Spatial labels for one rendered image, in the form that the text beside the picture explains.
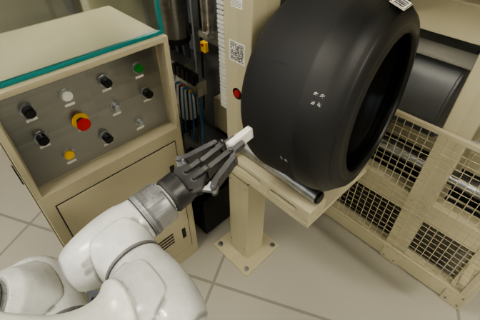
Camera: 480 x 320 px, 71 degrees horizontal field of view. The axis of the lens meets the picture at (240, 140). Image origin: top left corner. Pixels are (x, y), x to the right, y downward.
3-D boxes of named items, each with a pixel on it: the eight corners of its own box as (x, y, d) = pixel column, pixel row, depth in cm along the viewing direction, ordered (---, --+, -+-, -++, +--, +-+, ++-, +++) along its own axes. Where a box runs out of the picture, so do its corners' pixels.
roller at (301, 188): (248, 141, 126) (243, 151, 126) (241, 138, 122) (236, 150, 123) (326, 193, 107) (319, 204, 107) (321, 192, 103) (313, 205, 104)
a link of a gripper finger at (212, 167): (188, 175, 67) (193, 179, 66) (230, 143, 72) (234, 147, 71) (193, 186, 70) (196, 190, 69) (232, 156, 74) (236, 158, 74)
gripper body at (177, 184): (174, 200, 61) (212, 169, 65) (148, 175, 66) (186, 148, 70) (183, 221, 67) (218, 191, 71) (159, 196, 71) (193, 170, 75)
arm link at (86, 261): (138, 217, 71) (173, 257, 63) (70, 271, 64) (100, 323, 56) (117, 186, 63) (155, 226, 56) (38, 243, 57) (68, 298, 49)
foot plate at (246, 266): (213, 245, 194) (213, 243, 193) (246, 218, 208) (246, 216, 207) (246, 277, 179) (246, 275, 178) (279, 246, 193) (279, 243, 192)
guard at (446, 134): (294, 183, 190) (311, 73, 145) (296, 181, 191) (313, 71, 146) (461, 298, 141) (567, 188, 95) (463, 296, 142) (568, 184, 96)
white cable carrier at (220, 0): (220, 105, 135) (214, -23, 104) (229, 100, 137) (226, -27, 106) (228, 109, 132) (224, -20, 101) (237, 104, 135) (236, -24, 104)
